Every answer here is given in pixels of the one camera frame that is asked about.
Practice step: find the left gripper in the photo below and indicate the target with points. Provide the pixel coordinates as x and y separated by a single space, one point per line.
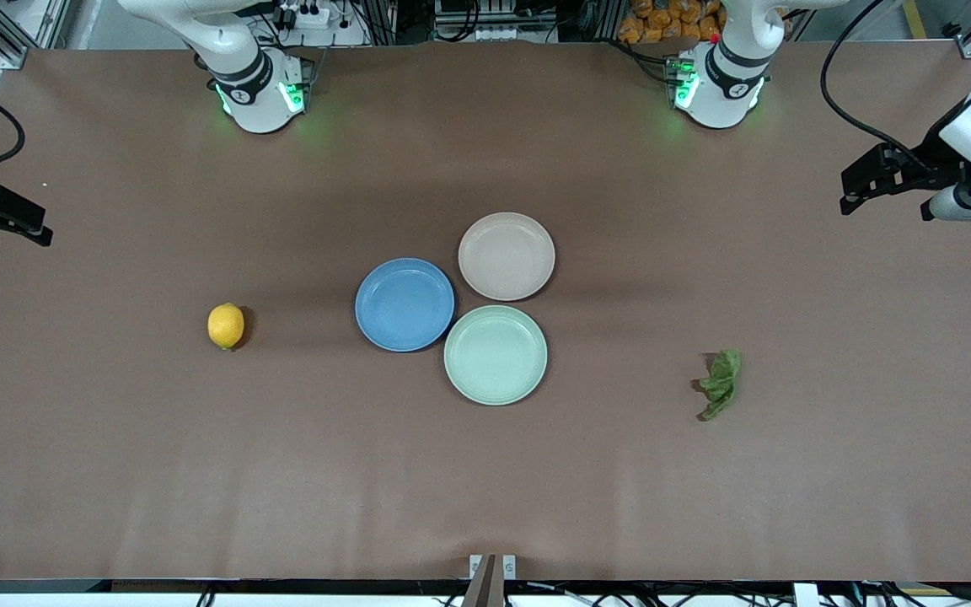
929 171

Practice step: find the green lettuce leaf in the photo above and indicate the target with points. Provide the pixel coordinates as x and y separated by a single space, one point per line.
721 384

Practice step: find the bag of oranges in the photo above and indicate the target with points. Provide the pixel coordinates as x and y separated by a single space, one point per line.
662 21

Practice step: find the small metal bracket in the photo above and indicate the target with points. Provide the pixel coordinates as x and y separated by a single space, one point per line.
475 566

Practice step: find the beige plate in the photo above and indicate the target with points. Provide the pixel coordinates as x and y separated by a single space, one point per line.
506 257

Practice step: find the blue plate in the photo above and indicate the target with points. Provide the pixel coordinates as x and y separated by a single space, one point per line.
405 304

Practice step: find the yellow lemon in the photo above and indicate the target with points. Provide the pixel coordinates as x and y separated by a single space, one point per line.
226 325

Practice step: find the brown wooden strip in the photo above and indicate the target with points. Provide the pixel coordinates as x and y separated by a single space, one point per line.
482 590

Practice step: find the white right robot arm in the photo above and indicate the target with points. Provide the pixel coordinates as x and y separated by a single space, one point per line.
249 93

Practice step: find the white power strip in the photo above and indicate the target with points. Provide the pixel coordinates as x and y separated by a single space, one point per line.
325 34

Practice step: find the pale green plate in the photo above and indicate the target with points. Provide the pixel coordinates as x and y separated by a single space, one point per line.
496 355

